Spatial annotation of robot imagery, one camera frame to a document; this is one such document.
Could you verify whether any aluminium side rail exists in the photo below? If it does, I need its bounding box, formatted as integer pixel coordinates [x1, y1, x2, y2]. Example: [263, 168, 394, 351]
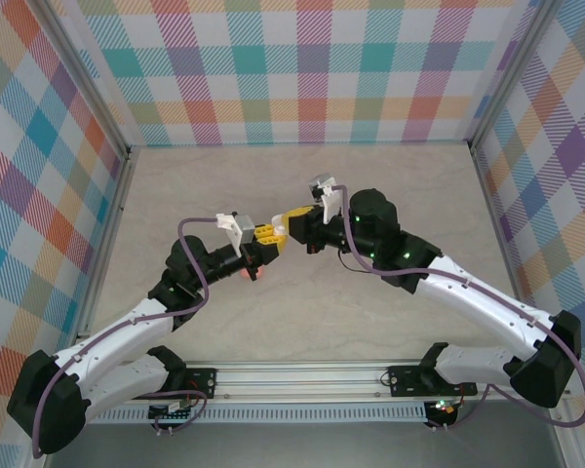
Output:
[75, 145, 137, 340]
[469, 143, 537, 316]

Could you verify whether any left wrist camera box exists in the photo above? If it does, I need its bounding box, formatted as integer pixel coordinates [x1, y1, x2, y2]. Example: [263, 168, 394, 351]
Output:
[235, 214, 256, 246]

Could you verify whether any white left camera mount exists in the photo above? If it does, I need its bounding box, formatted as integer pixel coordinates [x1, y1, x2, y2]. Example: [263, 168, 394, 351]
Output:
[214, 211, 243, 248]

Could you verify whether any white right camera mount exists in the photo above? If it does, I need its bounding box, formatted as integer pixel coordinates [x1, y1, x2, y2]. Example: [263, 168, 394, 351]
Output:
[320, 186, 344, 226]

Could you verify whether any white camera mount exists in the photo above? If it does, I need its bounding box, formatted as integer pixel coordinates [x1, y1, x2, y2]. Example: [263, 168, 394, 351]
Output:
[214, 211, 243, 248]
[320, 186, 344, 226]

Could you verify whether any white slotted cable duct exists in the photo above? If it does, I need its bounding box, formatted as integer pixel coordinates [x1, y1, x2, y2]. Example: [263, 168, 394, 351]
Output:
[88, 407, 429, 425]

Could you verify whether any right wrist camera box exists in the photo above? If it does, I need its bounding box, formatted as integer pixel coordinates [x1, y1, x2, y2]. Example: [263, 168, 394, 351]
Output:
[307, 172, 335, 202]

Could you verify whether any aluminium frame post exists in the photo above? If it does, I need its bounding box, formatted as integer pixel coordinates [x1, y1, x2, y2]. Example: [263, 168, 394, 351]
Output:
[469, 0, 565, 150]
[31, 0, 133, 160]

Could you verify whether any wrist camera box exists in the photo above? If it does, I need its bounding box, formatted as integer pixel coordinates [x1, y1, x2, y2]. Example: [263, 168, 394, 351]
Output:
[235, 214, 256, 246]
[307, 172, 335, 202]

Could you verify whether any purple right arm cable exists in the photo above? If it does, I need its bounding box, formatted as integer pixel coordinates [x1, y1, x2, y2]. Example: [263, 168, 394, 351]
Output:
[334, 183, 585, 433]

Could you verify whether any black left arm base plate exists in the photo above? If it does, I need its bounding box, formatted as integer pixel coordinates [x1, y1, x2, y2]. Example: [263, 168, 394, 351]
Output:
[126, 366, 219, 401]

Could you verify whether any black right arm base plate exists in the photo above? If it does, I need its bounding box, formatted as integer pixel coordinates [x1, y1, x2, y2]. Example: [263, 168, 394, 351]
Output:
[386, 365, 480, 398]

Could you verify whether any small electronics board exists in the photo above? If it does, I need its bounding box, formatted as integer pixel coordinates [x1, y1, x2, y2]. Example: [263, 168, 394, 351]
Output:
[425, 399, 457, 427]
[147, 402, 197, 422]

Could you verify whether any aluminium mounting rail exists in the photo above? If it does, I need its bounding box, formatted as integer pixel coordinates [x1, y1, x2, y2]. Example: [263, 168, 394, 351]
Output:
[77, 359, 572, 405]

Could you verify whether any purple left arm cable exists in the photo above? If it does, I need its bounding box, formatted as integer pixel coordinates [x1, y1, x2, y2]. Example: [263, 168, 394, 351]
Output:
[30, 214, 225, 459]

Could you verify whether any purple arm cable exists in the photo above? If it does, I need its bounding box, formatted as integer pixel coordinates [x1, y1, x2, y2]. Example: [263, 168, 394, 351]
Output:
[334, 183, 585, 433]
[30, 214, 225, 459]

